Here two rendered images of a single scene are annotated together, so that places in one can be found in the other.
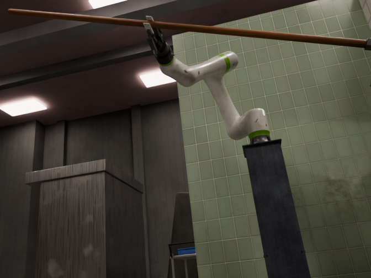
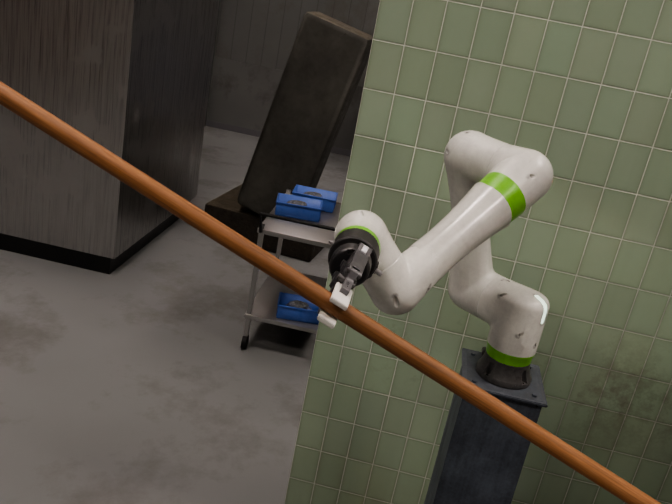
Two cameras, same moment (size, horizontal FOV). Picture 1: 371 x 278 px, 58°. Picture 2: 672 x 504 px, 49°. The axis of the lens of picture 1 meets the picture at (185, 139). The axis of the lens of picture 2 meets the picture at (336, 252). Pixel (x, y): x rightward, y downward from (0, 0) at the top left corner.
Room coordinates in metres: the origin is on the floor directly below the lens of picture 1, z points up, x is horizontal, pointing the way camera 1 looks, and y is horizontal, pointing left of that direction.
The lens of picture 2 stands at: (0.15, 0.21, 2.10)
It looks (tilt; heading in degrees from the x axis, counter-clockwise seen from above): 20 degrees down; 355
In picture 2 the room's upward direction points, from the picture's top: 11 degrees clockwise
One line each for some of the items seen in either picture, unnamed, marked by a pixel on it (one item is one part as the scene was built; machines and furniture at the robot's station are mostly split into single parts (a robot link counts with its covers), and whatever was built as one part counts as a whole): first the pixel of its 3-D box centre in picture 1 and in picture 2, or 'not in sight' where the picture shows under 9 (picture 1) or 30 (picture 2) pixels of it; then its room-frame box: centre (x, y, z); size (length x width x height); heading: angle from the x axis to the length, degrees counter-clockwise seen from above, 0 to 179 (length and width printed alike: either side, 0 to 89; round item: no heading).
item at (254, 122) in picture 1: (255, 125); (513, 321); (1.88, -0.44, 1.36); 0.16 x 0.13 x 0.19; 40
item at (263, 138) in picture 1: (260, 146); (504, 355); (1.93, -0.45, 1.23); 0.26 x 0.15 x 0.06; 169
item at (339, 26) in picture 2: (185, 250); (294, 127); (6.06, 0.21, 0.93); 1.12 x 1.09 x 1.85; 170
